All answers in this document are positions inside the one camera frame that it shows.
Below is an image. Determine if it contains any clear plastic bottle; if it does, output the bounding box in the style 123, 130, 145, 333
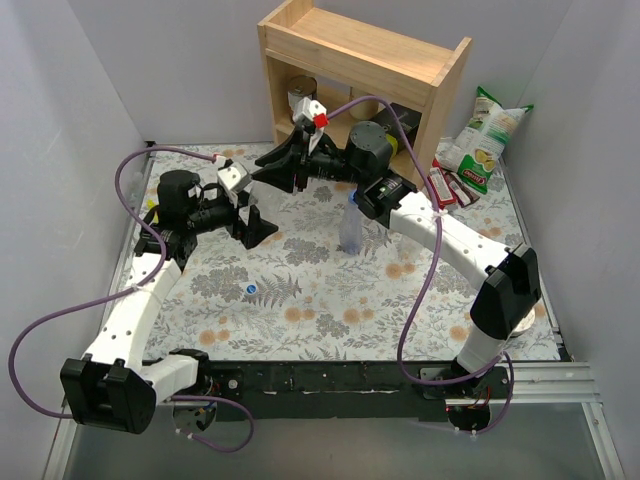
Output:
396, 235, 423, 263
249, 182, 284, 223

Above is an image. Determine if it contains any blue tinted plastic bottle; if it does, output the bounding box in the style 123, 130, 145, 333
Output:
339, 200, 363, 255

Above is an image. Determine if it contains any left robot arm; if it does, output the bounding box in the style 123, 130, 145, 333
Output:
60, 163, 278, 434

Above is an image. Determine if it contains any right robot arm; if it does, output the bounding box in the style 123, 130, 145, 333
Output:
252, 121, 541, 398

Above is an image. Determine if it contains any yellow squeeze bottle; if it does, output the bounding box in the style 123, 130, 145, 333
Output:
144, 200, 158, 225

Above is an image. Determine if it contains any tin can on shelf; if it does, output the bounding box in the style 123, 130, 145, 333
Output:
287, 75, 317, 114

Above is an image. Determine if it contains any white cup on shelf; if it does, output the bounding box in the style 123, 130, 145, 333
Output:
349, 87, 379, 121

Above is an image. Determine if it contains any wooden shelf unit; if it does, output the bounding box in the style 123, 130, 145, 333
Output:
257, 1, 473, 185

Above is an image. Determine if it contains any green and black box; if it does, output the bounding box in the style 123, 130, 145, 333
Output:
371, 103, 421, 156

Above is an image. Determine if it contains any red snack packet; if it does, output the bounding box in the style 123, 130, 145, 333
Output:
428, 159, 479, 209

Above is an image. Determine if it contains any green chips bag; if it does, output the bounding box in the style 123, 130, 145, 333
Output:
435, 86, 534, 194

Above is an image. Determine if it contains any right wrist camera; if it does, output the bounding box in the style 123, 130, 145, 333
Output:
292, 97, 329, 131

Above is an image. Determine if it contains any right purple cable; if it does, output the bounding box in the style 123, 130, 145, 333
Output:
319, 96, 515, 435

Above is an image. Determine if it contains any purple cable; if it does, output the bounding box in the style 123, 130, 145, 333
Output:
8, 146, 256, 454
319, 96, 515, 435

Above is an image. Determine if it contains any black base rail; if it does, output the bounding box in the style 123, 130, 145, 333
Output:
154, 360, 519, 434

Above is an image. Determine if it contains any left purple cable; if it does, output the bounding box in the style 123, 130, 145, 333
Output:
8, 146, 256, 454

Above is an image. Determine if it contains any aluminium frame rail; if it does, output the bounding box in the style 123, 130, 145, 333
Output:
45, 362, 624, 479

